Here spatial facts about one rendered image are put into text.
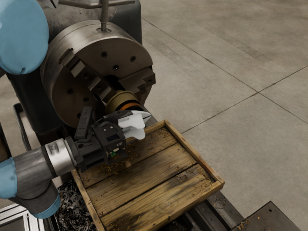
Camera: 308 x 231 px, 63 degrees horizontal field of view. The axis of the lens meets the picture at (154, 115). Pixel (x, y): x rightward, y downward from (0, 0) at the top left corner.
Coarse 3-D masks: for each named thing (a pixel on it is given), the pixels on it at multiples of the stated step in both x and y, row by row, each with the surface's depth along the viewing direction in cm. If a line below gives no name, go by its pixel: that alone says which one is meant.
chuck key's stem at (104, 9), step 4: (100, 0) 61; (104, 0) 61; (108, 0) 62; (104, 4) 61; (100, 8) 62; (104, 8) 62; (100, 12) 63; (104, 12) 63; (100, 16) 63; (104, 16) 63; (100, 20) 64; (104, 20) 64; (104, 24) 65; (104, 28) 65
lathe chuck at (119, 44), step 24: (96, 24) 69; (72, 48) 63; (96, 48) 63; (120, 48) 67; (144, 48) 72; (48, 72) 66; (120, 72) 72; (48, 96) 71; (72, 96) 68; (144, 96) 83; (72, 120) 73
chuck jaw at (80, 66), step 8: (72, 56) 62; (64, 64) 62; (72, 64) 63; (80, 64) 61; (72, 72) 61; (80, 72) 60; (88, 72) 62; (96, 72) 66; (80, 80) 62; (88, 80) 63; (96, 80) 63; (104, 80) 66; (96, 88) 63; (104, 88) 65; (112, 88) 65; (104, 96) 64
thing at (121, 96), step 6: (120, 90) 68; (114, 96) 64; (120, 96) 65; (126, 96) 65; (132, 96) 66; (108, 102) 65; (114, 102) 64; (120, 102) 63; (126, 102) 64; (132, 102) 64; (138, 102) 66; (108, 108) 66; (114, 108) 63; (120, 108) 63; (126, 108) 62; (132, 108) 62; (138, 108) 63
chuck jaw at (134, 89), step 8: (136, 72) 75; (144, 72) 74; (152, 72) 74; (120, 80) 73; (128, 80) 72; (136, 80) 72; (144, 80) 73; (152, 80) 75; (120, 88) 74; (128, 88) 70; (136, 88) 70; (144, 88) 73; (136, 96) 70
